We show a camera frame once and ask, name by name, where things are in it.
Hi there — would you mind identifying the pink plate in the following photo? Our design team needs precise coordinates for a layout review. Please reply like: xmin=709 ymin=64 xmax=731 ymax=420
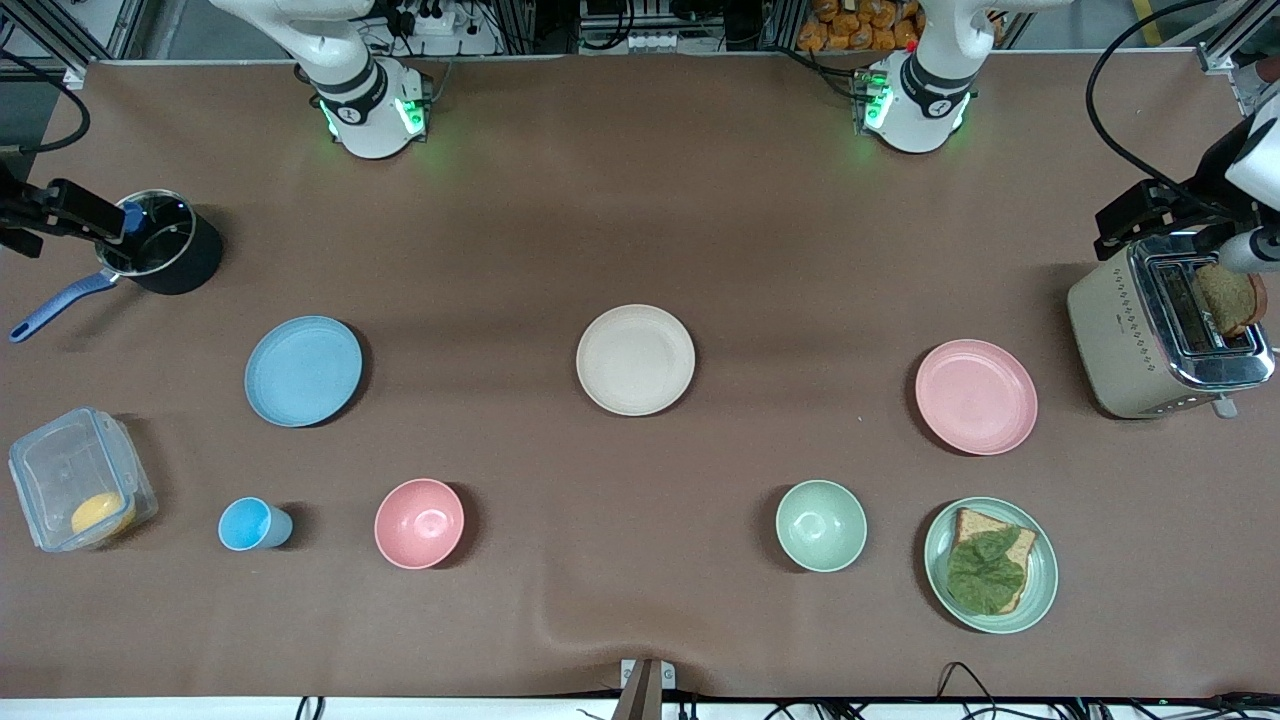
xmin=915 ymin=339 xmax=1039 ymax=456

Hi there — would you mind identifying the blue plate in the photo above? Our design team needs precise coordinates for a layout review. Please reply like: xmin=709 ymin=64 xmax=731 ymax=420
xmin=245 ymin=316 xmax=363 ymax=428

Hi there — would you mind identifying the glass lid blue knob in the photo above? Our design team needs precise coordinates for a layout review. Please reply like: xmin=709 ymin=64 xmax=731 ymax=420
xmin=97 ymin=190 xmax=196 ymax=278

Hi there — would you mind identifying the brown toast slice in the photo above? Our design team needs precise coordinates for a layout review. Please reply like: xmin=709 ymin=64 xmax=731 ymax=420
xmin=1195 ymin=262 xmax=1268 ymax=339

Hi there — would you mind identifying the beige chrome toaster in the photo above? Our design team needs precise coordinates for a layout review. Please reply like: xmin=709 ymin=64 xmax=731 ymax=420
xmin=1066 ymin=232 xmax=1277 ymax=421

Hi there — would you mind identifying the clear plastic container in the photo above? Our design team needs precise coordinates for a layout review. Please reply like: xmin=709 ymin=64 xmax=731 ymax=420
xmin=8 ymin=406 xmax=159 ymax=553

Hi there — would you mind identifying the yellow round food piece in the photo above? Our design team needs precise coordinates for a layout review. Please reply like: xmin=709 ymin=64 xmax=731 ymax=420
xmin=70 ymin=492 xmax=137 ymax=541

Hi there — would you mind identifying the bag of orange rolls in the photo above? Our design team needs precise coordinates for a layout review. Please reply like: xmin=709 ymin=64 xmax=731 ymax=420
xmin=797 ymin=0 xmax=921 ymax=53

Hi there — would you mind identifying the bread slice under lettuce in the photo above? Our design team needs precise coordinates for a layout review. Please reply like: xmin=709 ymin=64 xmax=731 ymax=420
xmin=948 ymin=508 xmax=1038 ymax=614

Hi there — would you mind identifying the blue cup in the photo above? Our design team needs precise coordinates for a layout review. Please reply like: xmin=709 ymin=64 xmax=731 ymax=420
xmin=218 ymin=497 xmax=294 ymax=552

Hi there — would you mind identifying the green plate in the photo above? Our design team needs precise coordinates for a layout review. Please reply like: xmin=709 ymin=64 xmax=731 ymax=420
xmin=923 ymin=497 xmax=1059 ymax=635

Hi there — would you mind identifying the green lettuce leaf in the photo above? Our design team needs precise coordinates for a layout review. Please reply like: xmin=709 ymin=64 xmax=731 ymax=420
xmin=946 ymin=528 xmax=1027 ymax=615

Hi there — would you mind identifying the white power strip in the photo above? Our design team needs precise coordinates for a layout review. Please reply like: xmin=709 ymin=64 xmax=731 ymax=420
xmin=405 ymin=0 xmax=458 ymax=37

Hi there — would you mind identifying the green bowl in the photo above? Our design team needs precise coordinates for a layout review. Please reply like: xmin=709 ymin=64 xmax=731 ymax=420
xmin=776 ymin=480 xmax=868 ymax=573

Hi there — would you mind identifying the pink bowl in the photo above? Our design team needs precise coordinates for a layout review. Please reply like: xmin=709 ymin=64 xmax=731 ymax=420
xmin=374 ymin=478 xmax=466 ymax=570

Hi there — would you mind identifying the beige plate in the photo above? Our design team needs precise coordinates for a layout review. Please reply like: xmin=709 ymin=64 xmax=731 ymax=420
xmin=576 ymin=304 xmax=696 ymax=417

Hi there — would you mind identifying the brown table cover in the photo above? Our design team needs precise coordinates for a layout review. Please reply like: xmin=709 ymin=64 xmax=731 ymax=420
xmin=0 ymin=55 xmax=1280 ymax=701

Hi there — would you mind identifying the black saucepan blue handle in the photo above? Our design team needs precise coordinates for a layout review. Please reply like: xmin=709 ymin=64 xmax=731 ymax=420
xmin=8 ymin=189 xmax=225 ymax=344

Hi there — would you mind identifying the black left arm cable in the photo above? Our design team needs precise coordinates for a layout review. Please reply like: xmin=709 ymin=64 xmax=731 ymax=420
xmin=1086 ymin=0 xmax=1233 ymax=206

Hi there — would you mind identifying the black looped cable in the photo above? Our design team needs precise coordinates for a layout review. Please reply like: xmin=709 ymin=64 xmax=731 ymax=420
xmin=935 ymin=660 xmax=1003 ymax=720

